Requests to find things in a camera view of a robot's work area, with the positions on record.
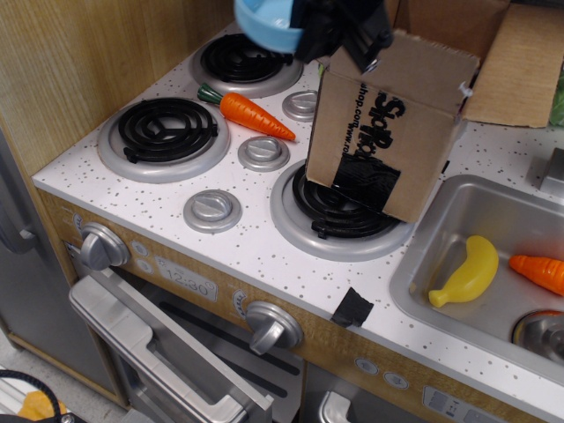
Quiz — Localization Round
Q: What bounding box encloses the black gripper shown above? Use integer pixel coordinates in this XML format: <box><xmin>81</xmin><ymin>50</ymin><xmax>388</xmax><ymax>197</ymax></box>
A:
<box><xmin>290</xmin><ymin>0</ymin><xmax>393</xmax><ymax>73</ymax></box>

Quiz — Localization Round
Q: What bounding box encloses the light blue plastic bowl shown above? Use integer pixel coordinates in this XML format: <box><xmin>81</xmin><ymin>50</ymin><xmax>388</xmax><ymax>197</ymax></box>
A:
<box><xmin>234</xmin><ymin>0</ymin><xmax>303</xmax><ymax>54</ymax></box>

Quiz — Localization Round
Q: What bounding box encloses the silver stovetop knob rear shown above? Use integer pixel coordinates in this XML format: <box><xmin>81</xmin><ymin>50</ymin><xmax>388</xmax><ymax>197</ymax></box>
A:
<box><xmin>282</xmin><ymin>90</ymin><xmax>317</xmax><ymax>122</ymax></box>

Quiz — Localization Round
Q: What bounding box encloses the silver stovetop knob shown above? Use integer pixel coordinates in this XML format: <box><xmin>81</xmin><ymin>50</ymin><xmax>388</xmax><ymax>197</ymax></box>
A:
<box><xmin>282</xmin><ymin>90</ymin><xmax>317</xmax><ymax>122</ymax></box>
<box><xmin>238</xmin><ymin>136</ymin><xmax>290</xmax><ymax>172</ymax></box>
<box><xmin>182</xmin><ymin>189</ymin><xmax>242</xmax><ymax>234</ymax></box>

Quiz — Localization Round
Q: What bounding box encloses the brown cardboard box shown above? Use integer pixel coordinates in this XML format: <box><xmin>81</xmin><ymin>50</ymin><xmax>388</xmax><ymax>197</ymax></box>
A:
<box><xmin>306</xmin><ymin>1</ymin><xmax>563</xmax><ymax>222</ymax></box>

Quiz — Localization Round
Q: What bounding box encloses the rear left black burner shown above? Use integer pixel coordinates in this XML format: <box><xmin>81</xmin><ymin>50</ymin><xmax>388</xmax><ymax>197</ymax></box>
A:
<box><xmin>189</xmin><ymin>33</ymin><xmax>303</xmax><ymax>99</ymax></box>

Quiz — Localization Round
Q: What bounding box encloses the black burner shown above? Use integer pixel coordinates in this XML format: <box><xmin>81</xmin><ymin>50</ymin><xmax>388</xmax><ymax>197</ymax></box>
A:
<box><xmin>98</xmin><ymin>97</ymin><xmax>230</xmax><ymax>184</ymax></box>
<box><xmin>189</xmin><ymin>33</ymin><xmax>303</xmax><ymax>99</ymax></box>
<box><xmin>270</xmin><ymin>160</ymin><xmax>414</xmax><ymax>263</ymax></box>

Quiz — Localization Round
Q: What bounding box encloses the orange toy carrot on stove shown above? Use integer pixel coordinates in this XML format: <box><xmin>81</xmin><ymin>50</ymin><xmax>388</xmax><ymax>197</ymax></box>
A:
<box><xmin>197</xmin><ymin>84</ymin><xmax>296</xmax><ymax>141</ymax></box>

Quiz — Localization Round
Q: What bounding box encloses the silver stovetop knob middle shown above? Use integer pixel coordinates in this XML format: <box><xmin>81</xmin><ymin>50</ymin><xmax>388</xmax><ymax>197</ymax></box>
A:
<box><xmin>238</xmin><ymin>136</ymin><xmax>290</xmax><ymax>172</ymax></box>

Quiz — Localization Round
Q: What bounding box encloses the front right black burner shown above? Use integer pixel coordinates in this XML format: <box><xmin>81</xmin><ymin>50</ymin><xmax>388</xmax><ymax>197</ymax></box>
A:
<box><xmin>270</xmin><ymin>160</ymin><xmax>414</xmax><ymax>263</ymax></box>

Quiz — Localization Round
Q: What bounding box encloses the silver toy sink basin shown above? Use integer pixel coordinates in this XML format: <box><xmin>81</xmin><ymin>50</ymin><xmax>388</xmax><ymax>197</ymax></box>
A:
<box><xmin>390</xmin><ymin>175</ymin><xmax>563</xmax><ymax>383</ymax></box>

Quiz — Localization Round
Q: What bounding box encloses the green toy cabbage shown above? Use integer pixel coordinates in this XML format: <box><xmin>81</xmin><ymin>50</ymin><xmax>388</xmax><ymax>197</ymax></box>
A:
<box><xmin>549</xmin><ymin>71</ymin><xmax>564</xmax><ymax>127</ymax></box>

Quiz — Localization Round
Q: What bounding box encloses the front left black burner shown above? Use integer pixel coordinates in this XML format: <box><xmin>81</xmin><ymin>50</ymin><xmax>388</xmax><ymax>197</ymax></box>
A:
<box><xmin>98</xmin><ymin>97</ymin><xmax>230</xmax><ymax>184</ymax></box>

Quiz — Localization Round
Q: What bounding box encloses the silver stovetop knob front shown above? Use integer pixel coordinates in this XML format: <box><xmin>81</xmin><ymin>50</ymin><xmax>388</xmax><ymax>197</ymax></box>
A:
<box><xmin>182</xmin><ymin>189</ymin><xmax>242</xmax><ymax>234</ymax></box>

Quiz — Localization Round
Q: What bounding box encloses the grey toy faucet base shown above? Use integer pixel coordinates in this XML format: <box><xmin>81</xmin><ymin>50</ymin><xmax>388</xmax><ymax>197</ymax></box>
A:
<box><xmin>539</xmin><ymin>148</ymin><xmax>564</xmax><ymax>198</ymax></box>

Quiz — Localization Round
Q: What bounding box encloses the yellow toy banana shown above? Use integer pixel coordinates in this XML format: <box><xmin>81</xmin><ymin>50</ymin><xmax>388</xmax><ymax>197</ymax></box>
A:
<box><xmin>428</xmin><ymin>235</ymin><xmax>499</xmax><ymax>308</ymax></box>

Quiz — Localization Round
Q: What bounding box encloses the black tape piece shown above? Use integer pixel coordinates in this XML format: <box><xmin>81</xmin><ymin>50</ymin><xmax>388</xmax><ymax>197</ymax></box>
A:
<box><xmin>330</xmin><ymin>287</ymin><xmax>374</xmax><ymax>328</ymax></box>

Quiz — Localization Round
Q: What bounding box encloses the orange toy carrot in sink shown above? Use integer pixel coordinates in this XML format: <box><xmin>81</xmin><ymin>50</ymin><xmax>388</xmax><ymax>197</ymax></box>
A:
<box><xmin>508</xmin><ymin>255</ymin><xmax>563</xmax><ymax>296</ymax></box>

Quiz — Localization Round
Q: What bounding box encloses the oven clock display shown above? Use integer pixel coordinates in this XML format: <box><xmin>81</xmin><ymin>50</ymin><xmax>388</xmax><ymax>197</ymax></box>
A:
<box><xmin>155</xmin><ymin>256</ymin><xmax>219</xmax><ymax>302</ymax></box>

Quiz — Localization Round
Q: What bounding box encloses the silver oven dial right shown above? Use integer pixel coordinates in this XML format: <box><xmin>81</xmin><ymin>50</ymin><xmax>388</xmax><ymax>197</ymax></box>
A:
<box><xmin>246</xmin><ymin>301</ymin><xmax>304</xmax><ymax>355</ymax></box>

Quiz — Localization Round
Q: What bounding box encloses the silver oven dial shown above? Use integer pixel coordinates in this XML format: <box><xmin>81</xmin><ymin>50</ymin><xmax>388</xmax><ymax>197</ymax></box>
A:
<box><xmin>246</xmin><ymin>301</ymin><xmax>304</xmax><ymax>355</ymax></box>
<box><xmin>80</xmin><ymin>222</ymin><xmax>130</xmax><ymax>271</ymax></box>

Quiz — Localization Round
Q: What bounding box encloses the silver oven dial left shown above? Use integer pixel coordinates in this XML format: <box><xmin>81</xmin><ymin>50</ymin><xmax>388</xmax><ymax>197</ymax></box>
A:
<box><xmin>80</xmin><ymin>222</ymin><xmax>130</xmax><ymax>271</ymax></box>

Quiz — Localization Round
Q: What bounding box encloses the silver sink drain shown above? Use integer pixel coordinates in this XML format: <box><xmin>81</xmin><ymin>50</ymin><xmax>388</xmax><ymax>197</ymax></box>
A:
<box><xmin>511</xmin><ymin>309</ymin><xmax>563</xmax><ymax>365</ymax></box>

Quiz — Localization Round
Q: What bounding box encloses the silver oven door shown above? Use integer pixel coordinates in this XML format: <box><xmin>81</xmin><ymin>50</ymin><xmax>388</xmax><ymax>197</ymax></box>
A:
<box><xmin>69</xmin><ymin>266</ymin><xmax>305</xmax><ymax>423</ymax></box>

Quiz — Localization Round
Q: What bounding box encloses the grey toy refrigerator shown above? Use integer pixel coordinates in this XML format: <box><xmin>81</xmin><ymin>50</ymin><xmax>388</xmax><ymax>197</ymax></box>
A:
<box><xmin>1</xmin><ymin>138</ymin><xmax>116</xmax><ymax>397</ymax></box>

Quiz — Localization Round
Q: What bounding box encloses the orange object on floor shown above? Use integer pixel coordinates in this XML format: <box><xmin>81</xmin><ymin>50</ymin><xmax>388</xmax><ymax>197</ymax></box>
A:
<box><xmin>17</xmin><ymin>390</ymin><xmax>55</xmax><ymax>421</ymax></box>

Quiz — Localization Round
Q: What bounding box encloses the silver lower cabinet handle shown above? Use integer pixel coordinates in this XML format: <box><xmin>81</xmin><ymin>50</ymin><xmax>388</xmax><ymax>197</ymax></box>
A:
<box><xmin>317</xmin><ymin>391</ymin><xmax>351</xmax><ymax>423</ymax></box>

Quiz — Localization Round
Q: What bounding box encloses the black cable on floor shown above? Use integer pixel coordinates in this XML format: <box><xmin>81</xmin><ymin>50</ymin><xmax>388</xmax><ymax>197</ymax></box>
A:
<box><xmin>0</xmin><ymin>369</ymin><xmax>77</xmax><ymax>423</ymax></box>

